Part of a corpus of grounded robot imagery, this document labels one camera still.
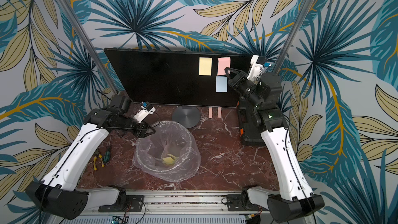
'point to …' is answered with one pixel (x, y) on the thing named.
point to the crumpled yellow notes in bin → (169, 160)
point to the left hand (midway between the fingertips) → (150, 131)
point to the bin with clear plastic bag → (171, 154)
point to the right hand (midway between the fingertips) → (224, 68)
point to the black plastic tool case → (251, 127)
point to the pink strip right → (219, 112)
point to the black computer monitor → (171, 78)
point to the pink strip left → (210, 112)
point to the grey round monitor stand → (188, 116)
